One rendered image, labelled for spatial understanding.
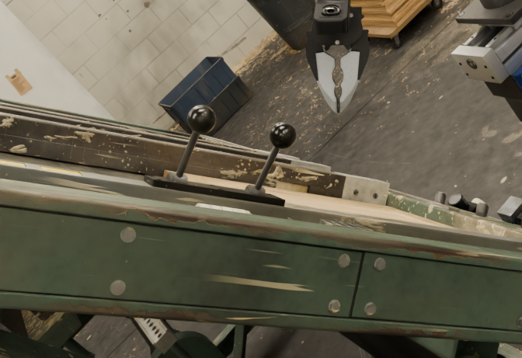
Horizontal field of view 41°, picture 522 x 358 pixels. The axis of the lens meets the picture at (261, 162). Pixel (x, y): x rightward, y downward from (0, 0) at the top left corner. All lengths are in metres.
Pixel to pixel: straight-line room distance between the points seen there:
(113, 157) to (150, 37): 5.32
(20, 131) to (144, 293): 0.75
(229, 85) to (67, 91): 1.37
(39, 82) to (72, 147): 3.82
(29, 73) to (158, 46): 1.84
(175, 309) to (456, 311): 0.36
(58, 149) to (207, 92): 4.43
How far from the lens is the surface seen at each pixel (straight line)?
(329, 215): 1.06
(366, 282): 0.81
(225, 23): 6.91
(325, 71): 1.03
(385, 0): 4.72
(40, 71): 5.23
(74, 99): 5.27
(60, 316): 2.31
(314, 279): 0.78
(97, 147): 1.44
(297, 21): 5.96
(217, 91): 5.85
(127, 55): 6.71
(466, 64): 1.90
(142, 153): 1.46
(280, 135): 0.95
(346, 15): 0.95
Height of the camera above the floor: 1.78
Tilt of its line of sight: 22 degrees down
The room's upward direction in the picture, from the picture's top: 41 degrees counter-clockwise
